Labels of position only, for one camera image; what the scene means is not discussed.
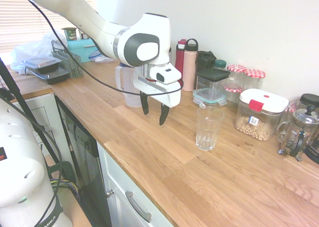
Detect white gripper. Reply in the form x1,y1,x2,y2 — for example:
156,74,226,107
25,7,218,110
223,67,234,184
133,69,181,126

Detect red water bottle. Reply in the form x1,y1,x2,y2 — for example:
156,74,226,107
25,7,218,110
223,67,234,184
174,38,188,76

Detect pink bottle with black cap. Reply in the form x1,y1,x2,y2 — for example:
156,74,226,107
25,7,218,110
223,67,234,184
182,38,199,92

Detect glass container with teal lid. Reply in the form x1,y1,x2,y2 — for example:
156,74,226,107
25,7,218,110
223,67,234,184
192,87,228,108

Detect clear drinking glass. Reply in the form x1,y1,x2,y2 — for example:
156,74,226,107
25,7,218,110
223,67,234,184
195,106,225,151

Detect clear canister with black lid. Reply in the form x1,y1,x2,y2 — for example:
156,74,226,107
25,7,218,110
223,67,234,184
195,68,231,93

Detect black shaker bottle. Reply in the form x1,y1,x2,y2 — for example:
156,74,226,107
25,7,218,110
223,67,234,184
196,50,217,71

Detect clear zip bag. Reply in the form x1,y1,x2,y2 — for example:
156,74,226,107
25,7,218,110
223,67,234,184
88,52,114,64

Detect small jar red gingham lid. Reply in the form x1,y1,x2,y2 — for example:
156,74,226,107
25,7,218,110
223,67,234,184
223,86,244,108

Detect jar with dark green lid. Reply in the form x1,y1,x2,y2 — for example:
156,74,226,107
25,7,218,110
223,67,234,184
213,59,227,71

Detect black dishwasher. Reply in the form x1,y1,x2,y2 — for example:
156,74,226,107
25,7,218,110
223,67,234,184
55,96,112,227

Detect white kitchen cabinet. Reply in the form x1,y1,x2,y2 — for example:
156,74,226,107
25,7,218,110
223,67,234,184
9,92,176,227

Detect jar with red gingham lid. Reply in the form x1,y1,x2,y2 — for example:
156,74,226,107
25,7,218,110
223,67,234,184
226,64,247,90
244,68,267,91

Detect grey-green cutlery basket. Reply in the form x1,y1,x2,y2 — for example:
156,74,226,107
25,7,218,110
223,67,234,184
51,47,84,79

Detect teal box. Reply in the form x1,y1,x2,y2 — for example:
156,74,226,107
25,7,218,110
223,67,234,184
66,38,101,64

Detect cereal container with white lid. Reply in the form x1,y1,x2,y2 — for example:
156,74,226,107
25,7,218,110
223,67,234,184
234,88,290,141

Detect black food container clear lid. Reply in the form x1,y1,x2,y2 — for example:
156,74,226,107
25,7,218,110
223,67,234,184
29,68,71,85
22,57,62,75

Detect green can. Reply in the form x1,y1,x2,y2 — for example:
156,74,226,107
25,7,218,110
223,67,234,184
61,27,77,42

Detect white plastic bag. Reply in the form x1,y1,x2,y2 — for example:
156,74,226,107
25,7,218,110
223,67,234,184
10,31,68,75

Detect glass French press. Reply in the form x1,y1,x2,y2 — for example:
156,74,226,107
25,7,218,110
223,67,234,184
277,104,319,161

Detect jar with black lid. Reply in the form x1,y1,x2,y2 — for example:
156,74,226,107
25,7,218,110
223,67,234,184
298,93,319,111

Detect window blinds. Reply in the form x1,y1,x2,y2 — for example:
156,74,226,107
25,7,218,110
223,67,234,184
0,0,98,54

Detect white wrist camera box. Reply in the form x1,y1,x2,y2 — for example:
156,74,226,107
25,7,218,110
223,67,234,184
156,67,182,85

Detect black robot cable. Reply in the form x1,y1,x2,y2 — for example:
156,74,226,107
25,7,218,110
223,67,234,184
24,0,184,96

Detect silver drawer handle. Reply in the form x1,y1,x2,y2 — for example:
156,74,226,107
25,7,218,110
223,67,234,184
125,190,153,223

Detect black camera stand pole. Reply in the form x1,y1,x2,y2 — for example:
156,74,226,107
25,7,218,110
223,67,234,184
0,57,63,164

